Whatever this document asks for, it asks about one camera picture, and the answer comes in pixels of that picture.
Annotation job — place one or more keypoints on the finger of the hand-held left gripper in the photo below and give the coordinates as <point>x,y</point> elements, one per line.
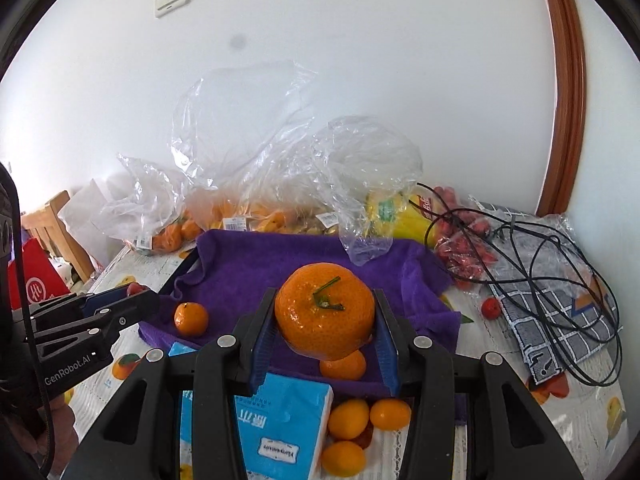
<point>120,317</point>
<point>107,300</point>

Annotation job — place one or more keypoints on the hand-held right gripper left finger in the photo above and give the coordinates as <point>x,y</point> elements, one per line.
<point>262,360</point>

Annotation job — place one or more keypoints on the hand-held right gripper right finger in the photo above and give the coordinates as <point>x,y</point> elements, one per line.
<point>387,360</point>

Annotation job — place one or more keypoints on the small red cherry tomato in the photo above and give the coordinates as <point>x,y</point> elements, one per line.
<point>135,288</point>

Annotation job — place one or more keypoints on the large tangerine with green stem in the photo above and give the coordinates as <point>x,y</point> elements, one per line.
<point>325,315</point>

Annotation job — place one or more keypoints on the black tray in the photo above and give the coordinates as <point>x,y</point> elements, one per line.
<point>182,265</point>

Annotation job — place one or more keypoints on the person's left hand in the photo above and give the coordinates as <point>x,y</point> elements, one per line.
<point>60,430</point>

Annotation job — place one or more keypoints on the blue tissue pack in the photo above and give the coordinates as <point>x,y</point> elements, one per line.
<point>285,425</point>

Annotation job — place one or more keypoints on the red paper bag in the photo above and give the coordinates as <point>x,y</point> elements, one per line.
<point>40,280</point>

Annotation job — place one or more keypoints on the white plastic bag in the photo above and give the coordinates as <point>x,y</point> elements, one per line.
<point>85,215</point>

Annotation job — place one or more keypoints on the purple towel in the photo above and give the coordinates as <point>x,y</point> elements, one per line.
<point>240,270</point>

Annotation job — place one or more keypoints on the wooden chair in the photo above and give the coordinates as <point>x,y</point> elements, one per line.
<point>55,210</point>

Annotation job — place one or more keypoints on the small clear bag of tangerines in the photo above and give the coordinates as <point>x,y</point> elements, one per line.
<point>150,200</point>

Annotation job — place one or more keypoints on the loose red tomato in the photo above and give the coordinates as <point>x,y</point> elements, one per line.
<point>491,307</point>

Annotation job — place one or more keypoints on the bag of red cherry tomatoes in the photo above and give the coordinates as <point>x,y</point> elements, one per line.
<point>460,255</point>

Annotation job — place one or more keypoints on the yellow pomelo in net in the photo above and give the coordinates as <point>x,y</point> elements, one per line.
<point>407,222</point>

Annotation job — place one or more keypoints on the grey checked cloth in plastic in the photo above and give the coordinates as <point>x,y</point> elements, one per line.
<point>550,320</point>

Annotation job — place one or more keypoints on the crumpled clear plastic bag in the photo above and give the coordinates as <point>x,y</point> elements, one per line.
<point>365,160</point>

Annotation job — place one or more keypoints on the brown wooden door frame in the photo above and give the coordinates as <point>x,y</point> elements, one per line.
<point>565,110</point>

